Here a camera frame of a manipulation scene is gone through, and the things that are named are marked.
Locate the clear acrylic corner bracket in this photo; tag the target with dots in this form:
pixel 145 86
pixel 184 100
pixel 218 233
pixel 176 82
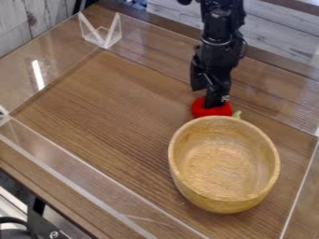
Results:
pixel 103 37

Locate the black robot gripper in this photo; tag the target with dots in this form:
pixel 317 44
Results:
pixel 221 50

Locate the black table leg frame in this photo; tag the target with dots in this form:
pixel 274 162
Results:
pixel 41 226

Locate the clear acrylic tray enclosure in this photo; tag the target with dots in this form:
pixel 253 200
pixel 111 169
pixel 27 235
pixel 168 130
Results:
pixel 91 114

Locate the light wooden bowl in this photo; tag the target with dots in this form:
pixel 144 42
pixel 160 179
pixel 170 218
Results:
pixel 225 164

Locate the red plush tomato toy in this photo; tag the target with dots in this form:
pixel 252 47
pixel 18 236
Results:
pixel 225 110

